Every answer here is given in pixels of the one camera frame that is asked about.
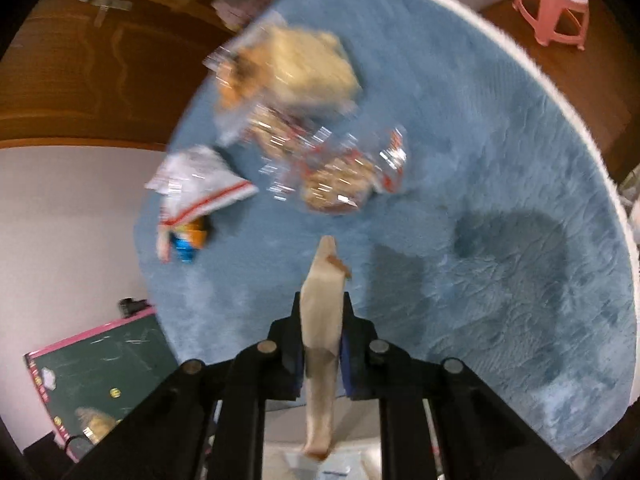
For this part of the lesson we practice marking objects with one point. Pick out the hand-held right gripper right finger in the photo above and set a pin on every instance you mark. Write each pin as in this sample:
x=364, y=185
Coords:
x=346, y=365

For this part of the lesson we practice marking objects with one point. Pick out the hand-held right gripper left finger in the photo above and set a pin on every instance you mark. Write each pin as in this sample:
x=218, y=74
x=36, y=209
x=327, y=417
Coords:
x=296, y=360

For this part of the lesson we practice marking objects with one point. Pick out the beige snack packet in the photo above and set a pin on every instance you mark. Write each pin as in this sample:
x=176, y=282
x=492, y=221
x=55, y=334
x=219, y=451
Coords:
x=322, y=320

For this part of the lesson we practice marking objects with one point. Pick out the clear red-edged snack packet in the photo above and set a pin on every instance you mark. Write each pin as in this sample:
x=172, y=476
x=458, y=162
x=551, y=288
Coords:
x=340, y=180

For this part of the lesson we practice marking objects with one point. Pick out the white red-striped snack packet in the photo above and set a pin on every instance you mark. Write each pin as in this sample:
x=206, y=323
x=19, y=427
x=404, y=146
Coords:
x=200, y=180

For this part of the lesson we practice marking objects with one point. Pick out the orange and blue snack packet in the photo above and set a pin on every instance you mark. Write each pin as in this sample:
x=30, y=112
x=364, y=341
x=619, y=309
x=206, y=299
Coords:
x=189, y=240

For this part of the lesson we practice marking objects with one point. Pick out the black easel knob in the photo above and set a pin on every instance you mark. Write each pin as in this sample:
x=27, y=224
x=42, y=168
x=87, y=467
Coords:
x=132, y=306

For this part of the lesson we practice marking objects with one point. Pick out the blue fuzzy table cloth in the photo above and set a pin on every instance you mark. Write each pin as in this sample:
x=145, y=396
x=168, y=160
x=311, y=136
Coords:
x=500, y=210

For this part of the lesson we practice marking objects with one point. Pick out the clear cookie packet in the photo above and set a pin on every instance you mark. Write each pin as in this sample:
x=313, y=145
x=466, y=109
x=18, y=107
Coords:
x=280, y=132

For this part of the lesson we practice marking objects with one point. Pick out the orange cracker packet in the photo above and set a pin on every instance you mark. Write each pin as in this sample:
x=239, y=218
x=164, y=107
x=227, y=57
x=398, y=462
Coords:
x=235, y=85

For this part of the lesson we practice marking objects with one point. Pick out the brown wooden door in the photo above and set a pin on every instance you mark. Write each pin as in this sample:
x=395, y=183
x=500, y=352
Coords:
x=100, y=85

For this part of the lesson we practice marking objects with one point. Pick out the pink plastic stool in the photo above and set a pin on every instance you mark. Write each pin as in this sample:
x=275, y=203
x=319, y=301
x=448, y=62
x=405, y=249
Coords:
x=550, y=0

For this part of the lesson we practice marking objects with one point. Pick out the green chalkboard with pink frame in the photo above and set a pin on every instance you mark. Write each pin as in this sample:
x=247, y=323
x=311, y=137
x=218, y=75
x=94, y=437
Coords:
x=100, y=360

